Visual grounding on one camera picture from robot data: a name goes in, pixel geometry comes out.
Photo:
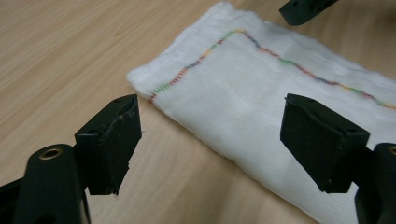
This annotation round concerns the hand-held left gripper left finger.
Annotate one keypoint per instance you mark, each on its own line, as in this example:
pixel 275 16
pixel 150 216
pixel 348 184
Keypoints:
pixel 109 152

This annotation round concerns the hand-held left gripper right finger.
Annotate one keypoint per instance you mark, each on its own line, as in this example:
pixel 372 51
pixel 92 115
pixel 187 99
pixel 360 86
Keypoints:
pixel 323 146

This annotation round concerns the white cloth with multicoloured stitching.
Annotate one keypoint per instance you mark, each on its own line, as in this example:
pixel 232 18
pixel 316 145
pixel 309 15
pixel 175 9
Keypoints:
pixel 233 93

